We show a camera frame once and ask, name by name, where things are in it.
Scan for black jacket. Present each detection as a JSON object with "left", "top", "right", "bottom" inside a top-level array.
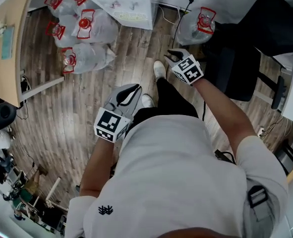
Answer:
[{"left": 210, "top": 0, "right": 293, "bottom": 57}]

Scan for person's black trousers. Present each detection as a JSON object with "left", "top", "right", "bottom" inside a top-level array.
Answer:
[{"left": 130, "top": 77, "right": 199, "bottom": 131}]

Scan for person's white t-shirt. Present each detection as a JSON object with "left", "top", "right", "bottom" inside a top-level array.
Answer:
[{"left": 64, "top": 115, "right": 290, "bottom": 238}]

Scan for black round stool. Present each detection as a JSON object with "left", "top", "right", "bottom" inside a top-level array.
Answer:
[{"left": 0, "top": 102, "right": 18, "bottom": 131}]

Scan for person's left forearm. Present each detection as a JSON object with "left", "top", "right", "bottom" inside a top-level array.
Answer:
[{"left": 79, "top": 137, "right": 117, "bottom": 197}]

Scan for white flower bunch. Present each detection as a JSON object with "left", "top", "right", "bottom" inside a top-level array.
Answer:
[{"left": 0, "top": 20, "right": 8, "bottom": 49}]

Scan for white plastic bag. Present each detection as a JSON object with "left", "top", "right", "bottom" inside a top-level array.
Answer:
[{"left": 0, "top": 129, "right": 13, "bottom": 150}]

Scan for black strap buckle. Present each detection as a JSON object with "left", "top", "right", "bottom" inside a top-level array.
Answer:
[{"left": 246, "top": 185, "right": 270, "bottom": 209}]

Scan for clear water jug red cap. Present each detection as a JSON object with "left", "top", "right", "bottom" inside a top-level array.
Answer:
[{"left": 71, "top": 8, "right": 119, "bottom": 45}]

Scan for teal notebook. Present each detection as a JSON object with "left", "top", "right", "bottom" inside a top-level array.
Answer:
[{"left": 0, "top": 25, "right": 15, "bottom": 60}]

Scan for person's white shoe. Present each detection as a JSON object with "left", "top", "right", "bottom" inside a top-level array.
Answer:
[
  {"left": 141, "top": 94, "right": 155, "bottom": 109},
  {"left": 153, "top": 60, "right": 167, "bottom": 79}
]

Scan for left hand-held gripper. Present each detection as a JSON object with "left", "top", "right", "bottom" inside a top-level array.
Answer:
[{"left": 93, "top": 83, "right": 143, "bottom": 143}]

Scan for black power cord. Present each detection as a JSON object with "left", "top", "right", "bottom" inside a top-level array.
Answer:
[{"left": 172, "top": 0, "right": 195, "bottom": 50}]

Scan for person's right forearm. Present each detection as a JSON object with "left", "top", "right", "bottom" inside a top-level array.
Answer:
[{"left": 192, "top": 77, "right": 258, "bottom": 160}]

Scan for white cable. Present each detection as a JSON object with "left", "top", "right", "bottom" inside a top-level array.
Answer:
[{"left": 158, "top": 4, "right": 179, "bottom": 26}]

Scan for person's white left shoe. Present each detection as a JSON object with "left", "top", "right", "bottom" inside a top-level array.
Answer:
[{"left": 141, "top": 94, "right": 155, "bottom": 109}]

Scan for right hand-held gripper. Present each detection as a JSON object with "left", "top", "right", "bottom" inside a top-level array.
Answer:
[{"left": 164, "top": 48, "right": 204, "bottom": 85}]

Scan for black office chair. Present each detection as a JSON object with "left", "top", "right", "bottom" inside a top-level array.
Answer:
[{"left": 202, "top": 21, "right": 287, "bottom": 110}]

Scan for wooden desk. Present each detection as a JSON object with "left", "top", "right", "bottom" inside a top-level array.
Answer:
[{"left": 0, "top": 0, "right": 65, "bottom": 109}]

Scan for person's white right shoe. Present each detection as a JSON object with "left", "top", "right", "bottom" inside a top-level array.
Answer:
[{"left": 153, "top": 60, "right": 167, "bottom": 79}]

